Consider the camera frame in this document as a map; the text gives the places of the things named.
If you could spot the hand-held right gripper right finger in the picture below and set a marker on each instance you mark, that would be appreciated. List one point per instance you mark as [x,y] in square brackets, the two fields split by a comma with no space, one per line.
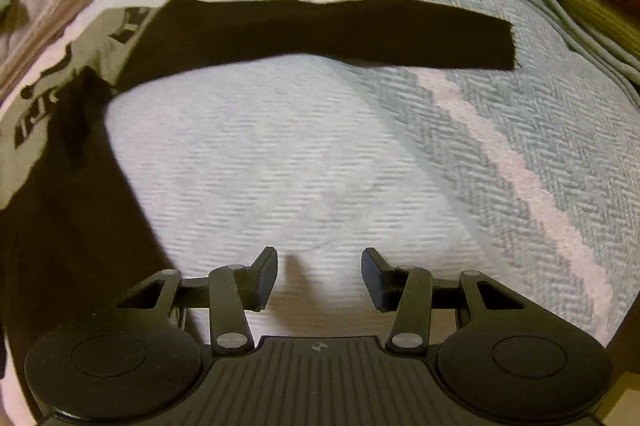
[375,280]

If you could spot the black shirt with olive print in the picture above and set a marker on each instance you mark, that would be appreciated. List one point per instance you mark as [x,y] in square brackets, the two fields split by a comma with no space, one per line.
[85,186]

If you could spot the stack of folded clothes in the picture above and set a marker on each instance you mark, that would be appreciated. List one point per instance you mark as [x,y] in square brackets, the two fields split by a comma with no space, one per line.
[550,26]

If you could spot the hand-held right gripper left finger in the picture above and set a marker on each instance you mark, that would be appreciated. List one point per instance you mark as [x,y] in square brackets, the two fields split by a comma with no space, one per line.
[265,280]

